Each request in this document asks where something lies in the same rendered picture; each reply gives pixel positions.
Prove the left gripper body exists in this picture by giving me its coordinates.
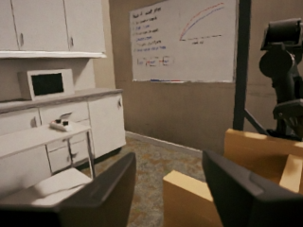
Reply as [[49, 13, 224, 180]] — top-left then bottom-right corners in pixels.
[[271, 71, 303, 120]]

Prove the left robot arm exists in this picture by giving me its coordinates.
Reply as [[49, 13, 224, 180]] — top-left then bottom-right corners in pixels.
[[259, 18, 303, 135]]

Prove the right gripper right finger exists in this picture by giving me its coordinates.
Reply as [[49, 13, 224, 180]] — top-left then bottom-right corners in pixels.
[[202, 149, 303, 227]]

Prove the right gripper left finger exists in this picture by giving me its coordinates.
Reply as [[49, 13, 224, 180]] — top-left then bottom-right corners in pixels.
[[0, 152, 136, 227]]

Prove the tan wooden board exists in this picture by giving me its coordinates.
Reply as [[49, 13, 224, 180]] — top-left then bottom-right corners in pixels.
[[223, 129, 303, 184], [163, 171, 223, 227]]

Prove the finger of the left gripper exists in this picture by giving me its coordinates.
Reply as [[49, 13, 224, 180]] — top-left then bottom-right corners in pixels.
[[283, 115, 303, 138]]

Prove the wooden rail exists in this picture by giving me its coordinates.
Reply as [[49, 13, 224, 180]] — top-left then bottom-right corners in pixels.
[[280, 154, 303, 193]]

